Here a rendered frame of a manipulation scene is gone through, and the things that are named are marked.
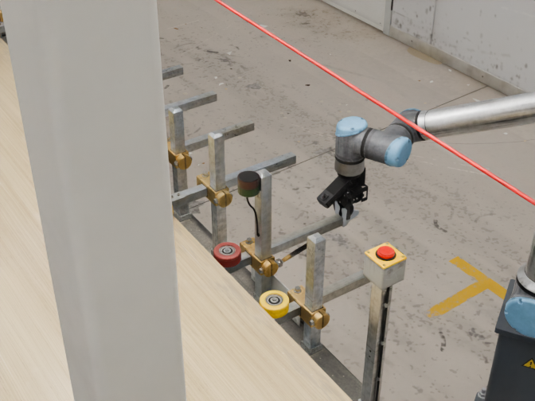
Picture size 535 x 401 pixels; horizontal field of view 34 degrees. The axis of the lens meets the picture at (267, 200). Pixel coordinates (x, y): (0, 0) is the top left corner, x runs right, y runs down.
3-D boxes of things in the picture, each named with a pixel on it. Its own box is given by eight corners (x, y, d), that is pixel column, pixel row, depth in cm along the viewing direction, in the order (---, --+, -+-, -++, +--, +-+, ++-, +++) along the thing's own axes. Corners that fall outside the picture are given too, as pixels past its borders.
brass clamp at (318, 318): (302, 297, 248) (303, 283, 245) (331, 324, 238) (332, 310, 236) (285, 305, 245) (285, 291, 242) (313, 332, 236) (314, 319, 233)
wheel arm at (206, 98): (212, 97, 319) (212, 88, 317) (217, 101, 316) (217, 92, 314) (87, 136, 296) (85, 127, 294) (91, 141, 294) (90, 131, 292)
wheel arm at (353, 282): (385, 267, 258) (387, 256, 256) (393, 274, 256) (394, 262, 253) (264, 324, 238) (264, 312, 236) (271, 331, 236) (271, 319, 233)
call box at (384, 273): (384, 266, 207) (387, 240, 203) (404, 282, 202) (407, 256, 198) (361, 277, 204) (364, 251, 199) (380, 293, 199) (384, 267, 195)
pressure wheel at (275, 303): (261, 317, 243) (261, 286, 236) (290, 321, 242) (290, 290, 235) (257, 337, 236) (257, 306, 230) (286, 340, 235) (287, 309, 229)
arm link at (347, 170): (347, 168, 255) (327, 153, 261) (346, 182, 258) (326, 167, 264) (371, 158, 259) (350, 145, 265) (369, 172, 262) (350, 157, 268)
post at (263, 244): (264, 296, 266) (264, 165, 238) (271, 302, 264) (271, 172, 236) (255, 301, 265) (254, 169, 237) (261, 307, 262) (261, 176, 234)
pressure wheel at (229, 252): (232, 266, 261) (232, 236, 254) (246, 282, 255) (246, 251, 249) (209, 276, 257) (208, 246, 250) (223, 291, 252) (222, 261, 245)
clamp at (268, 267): (253, 249, 264) (253, 236, 261) (279, 274, 255) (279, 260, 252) (237, 255, 261) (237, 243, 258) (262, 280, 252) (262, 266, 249)
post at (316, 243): (311, 360, 253) (318, 229, 225) (318, 367, 250) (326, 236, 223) (302, 364, 251) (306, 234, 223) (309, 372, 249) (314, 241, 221)
